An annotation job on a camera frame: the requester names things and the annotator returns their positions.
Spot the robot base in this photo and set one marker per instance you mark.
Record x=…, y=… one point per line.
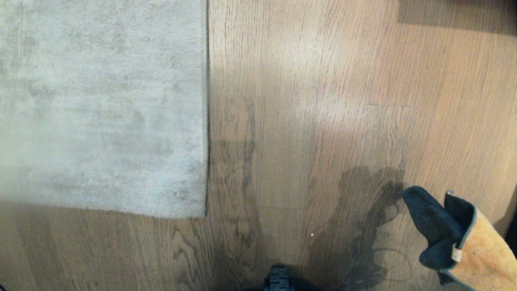
x=278, y=279

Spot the orange and dark grey cloth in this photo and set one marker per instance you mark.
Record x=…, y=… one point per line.
x=480, y=250

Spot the grey shaggy rug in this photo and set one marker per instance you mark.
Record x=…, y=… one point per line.
x=101, y=105

